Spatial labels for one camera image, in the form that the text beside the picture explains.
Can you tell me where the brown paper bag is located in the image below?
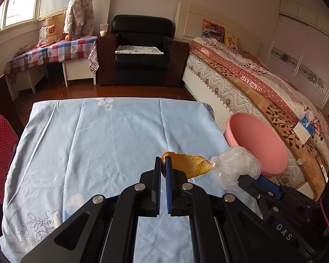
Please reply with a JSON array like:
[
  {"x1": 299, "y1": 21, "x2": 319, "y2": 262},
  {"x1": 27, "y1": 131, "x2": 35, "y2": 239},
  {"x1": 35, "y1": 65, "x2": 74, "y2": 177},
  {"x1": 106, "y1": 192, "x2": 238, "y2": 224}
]
[{"x1": 45, "y1": 12, "x2": 69, "y2": 43}]

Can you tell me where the pink plastic bag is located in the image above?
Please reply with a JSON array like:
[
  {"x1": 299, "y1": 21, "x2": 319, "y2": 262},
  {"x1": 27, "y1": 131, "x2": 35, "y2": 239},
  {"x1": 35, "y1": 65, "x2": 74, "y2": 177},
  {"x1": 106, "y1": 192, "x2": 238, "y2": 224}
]
[{"x1": 38, "y1": 26, "x2": 48, "y2": 47}]

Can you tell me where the black leather armchair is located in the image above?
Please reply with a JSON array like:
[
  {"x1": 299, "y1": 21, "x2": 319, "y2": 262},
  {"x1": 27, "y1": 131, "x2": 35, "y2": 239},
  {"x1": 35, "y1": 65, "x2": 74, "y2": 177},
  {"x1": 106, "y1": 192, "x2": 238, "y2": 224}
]
[{"x1": 110, "y1": 14, "x2": 176, "y2": 87}]

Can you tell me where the patchwork quilt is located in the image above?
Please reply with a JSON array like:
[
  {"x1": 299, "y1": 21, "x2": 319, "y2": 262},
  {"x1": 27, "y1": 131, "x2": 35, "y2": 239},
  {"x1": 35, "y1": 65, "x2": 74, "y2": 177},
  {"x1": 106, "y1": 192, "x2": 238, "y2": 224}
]
[{"x1": 190, "y1": 37, "x2": 329, "y2": 200}]

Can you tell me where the yellow pillow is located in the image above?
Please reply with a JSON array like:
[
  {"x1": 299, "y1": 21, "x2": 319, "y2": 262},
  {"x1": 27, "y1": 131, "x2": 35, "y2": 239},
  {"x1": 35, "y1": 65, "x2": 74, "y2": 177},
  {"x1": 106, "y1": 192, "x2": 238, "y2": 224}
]
[{"x1": 224, "y1": 31, "x2": 240, "y2": 50}]

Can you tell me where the white wardrobe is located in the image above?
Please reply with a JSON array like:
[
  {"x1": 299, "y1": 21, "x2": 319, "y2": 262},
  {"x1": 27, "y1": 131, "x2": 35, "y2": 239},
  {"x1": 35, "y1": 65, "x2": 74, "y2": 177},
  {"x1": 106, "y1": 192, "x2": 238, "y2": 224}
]
[{"x1": 263, "y1": 0, "x2": 329, "y2": 110}]

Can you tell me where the dark wooden furniture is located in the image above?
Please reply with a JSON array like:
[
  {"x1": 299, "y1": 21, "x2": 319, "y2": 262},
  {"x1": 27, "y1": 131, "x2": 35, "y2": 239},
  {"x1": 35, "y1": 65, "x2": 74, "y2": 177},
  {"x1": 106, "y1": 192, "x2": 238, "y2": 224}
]
[{"x1": 0, "y1": 75, "x2": 24, "y2": 130}]

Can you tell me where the white seat cushion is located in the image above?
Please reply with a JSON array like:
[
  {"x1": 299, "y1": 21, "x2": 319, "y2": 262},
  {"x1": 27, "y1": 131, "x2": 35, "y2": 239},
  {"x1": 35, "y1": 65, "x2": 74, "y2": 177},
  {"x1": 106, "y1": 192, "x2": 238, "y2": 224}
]
[{"x1": 115, "y1": 44, "x2": 164, "y2": 55}]

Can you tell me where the hanging floral coat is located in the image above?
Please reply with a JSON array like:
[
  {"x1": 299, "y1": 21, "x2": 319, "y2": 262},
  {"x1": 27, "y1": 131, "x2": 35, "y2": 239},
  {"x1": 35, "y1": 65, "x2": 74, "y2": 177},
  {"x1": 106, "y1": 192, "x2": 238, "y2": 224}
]
[{"x1": 60, "y1": 0, "x2": 95, "y2": 36}]

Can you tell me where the plaid tablecloth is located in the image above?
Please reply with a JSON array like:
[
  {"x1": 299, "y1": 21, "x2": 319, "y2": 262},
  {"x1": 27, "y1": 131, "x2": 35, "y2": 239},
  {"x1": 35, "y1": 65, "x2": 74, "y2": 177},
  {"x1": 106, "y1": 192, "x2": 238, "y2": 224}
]
[{"x1": 4, "y1": 35, "x2": 100, "y2": 75}]

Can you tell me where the pink plastic bin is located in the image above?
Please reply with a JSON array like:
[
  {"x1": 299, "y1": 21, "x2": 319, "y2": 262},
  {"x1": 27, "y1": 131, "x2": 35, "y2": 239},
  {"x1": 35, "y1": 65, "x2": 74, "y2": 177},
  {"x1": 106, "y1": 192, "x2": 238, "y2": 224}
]
[{"x1": 223, "y1": 112, "x2": 289, "y2": 179}]

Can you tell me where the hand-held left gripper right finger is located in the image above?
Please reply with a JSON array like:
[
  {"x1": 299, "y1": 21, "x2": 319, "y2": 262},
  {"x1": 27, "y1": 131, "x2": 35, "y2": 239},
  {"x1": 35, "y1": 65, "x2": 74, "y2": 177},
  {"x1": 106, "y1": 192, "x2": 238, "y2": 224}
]
[{"x1": 165, "y1": 156, "x2": 297, "y2": 263}]

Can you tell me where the white low cabinet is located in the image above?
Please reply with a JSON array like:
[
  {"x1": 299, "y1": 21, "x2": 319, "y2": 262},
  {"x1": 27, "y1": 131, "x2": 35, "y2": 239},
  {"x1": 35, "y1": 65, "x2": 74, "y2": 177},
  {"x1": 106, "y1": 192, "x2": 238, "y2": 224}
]
[
  {"x1": 5, "y1": 66, "x2": 48, "y2": 94},
  {"x1": 62, "y1": 59, "x2": 97, "y2": 87}
]

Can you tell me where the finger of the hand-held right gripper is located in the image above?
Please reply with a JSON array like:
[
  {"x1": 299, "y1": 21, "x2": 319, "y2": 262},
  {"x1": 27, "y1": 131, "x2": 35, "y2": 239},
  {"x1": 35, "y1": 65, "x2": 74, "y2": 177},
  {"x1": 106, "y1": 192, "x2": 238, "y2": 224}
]
[
  {"x1": 257, "y1": 176, "x2": 285, "y2": 201},
  {"x1": 237, "y1": 175, "x2": 281, "y2": 218}
]

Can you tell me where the colourful printed pillow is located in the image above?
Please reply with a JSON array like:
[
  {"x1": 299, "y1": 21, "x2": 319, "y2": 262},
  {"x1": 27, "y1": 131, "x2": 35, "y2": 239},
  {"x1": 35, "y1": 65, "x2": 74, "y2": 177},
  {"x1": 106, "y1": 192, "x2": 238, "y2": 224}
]
[{"x1": 203, "y1": 19, "x2": 226, "y2": 43}]

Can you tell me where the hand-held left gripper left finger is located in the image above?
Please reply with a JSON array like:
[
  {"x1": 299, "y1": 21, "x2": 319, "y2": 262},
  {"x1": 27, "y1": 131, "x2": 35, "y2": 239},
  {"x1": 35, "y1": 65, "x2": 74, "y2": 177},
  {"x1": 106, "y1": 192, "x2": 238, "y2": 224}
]
[{"x1": 20, "y1": 156, "x2": 162, "y2": 263}]

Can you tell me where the orange peel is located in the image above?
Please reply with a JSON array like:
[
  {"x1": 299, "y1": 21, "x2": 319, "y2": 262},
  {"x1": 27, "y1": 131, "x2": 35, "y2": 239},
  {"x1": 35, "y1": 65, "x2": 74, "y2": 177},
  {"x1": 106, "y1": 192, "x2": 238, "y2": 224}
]
[{"x1": 161, "y1": 151, "x2": 212, "y2": 179}]

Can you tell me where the red polka dot cushion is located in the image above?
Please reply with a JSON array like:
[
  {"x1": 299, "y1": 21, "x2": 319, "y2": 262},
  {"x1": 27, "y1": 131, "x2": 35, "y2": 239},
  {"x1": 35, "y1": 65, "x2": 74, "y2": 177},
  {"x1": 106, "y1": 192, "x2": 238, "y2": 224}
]
[{"x1": 0, "y1": 113, "x2": 19, "y2": 204}]

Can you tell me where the tissue box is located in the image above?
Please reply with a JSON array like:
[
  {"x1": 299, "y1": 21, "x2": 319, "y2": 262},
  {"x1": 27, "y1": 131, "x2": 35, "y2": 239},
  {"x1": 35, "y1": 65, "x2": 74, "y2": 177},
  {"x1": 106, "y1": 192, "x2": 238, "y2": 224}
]
[{"x1": 293, "y1": 112, "x2": 318, "y2": 143}]

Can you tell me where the clear plastic bag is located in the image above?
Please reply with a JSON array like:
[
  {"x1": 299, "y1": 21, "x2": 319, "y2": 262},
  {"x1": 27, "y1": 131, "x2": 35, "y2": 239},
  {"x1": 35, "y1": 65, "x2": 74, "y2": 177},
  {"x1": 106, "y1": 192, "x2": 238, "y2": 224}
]
[{"x1": 210, "y1": 146, "x2": 262, "y2": 190}]

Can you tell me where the white bed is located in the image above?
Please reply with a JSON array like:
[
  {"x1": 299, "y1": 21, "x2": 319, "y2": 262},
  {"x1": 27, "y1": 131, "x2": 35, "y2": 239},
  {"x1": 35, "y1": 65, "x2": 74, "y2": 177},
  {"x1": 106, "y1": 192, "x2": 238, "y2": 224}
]
[{"x1": 174, "y1": 1, "x2": 329, "y2": 202}]

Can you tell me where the light blue tablecloth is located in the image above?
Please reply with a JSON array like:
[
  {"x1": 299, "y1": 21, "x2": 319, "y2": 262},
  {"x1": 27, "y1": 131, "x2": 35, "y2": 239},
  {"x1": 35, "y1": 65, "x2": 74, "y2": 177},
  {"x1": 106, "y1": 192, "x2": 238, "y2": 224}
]
[{"x1": 0, "y1": 97, "x2": 264, "y2": 263}]

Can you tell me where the dark wooden side cabinet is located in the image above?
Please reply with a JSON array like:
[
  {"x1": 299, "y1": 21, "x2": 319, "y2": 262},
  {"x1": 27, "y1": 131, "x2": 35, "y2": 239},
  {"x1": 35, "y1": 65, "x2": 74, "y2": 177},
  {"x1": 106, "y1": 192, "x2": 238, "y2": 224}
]
[
  {"x1": 164, "y1": 37, "x2": 190, "y2": 87},
  {"x1": 97, "y1": 34, "x2": 116, "y2": 86}
]

